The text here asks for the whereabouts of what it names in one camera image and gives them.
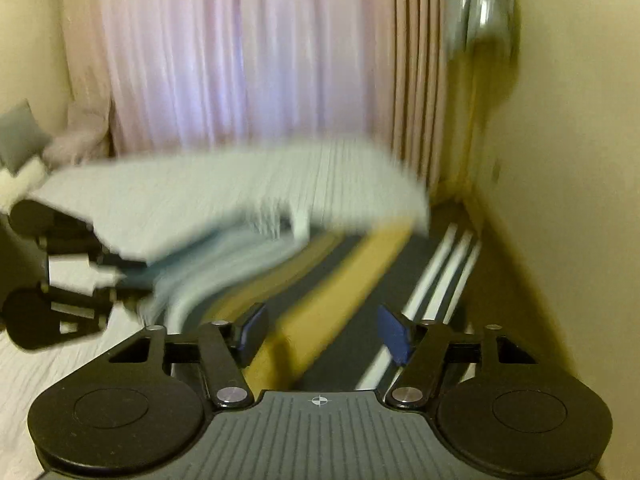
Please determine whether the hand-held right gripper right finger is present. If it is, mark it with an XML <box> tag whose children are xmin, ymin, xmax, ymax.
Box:
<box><xmin>377</xmin><ymin>302</ymin><xmax>541</xmax><ymax>408</ymax></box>

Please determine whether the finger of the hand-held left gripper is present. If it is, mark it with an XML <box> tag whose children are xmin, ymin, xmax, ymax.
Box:
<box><xmin>92</xmin><ymin>237</ymin><xmax>151</xmax><ymax>274</ymax></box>
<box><xmin>106</xmin><ymin>279</ymin><xmax>157</xmax><ymax>317</ymax></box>

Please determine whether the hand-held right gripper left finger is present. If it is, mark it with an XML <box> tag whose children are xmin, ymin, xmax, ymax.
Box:
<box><xmin>105</xmin><ymin>302</ymin><xmax>268</xmax><ymax>408</ymax></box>

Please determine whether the striped knit sweater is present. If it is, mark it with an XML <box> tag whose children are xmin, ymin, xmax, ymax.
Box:
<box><xmin>117</xmin><ymin>220</ymin><xmax>483</xmax><ymax>393</ymax></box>

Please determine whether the pink pillow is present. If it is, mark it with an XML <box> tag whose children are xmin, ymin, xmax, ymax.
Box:
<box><xmin>42</xmin><ymin>102</ymin><xmax>113</xmax><ymax>166</ymax></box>

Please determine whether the grey cushion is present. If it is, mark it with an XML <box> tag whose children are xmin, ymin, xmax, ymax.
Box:
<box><xmin>0</xmin><ymin>101</ymin><xmax>51</xmax><ymax>173</ymax></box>

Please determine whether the pink curtain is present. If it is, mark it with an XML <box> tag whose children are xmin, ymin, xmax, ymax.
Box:
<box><xmin>62</xmin><ymin>0</ymin><xmax>451</xmax><ymax>196</ymax></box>

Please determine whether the shiny silver bag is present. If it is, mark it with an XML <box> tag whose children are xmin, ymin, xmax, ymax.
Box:
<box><xmin>442</xmin><ymin>0</ymin><xmax>518</xmax><ymax>61</ymax></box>

